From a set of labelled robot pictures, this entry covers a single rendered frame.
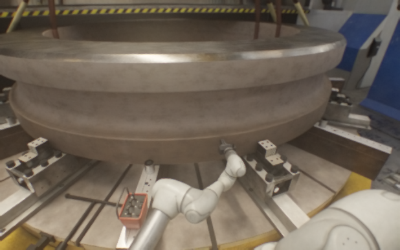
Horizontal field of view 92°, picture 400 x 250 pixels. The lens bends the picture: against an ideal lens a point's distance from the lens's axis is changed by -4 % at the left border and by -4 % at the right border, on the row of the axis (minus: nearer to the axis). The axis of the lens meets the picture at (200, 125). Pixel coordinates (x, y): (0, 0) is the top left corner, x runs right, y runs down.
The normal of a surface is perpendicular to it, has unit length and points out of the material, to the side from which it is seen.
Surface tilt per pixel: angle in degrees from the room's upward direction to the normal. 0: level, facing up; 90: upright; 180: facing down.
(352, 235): 27
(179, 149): 90
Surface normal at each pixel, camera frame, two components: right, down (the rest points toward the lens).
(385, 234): 0.06, -0.44
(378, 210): 0.03, -0.85
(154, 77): 0.03, 0.51
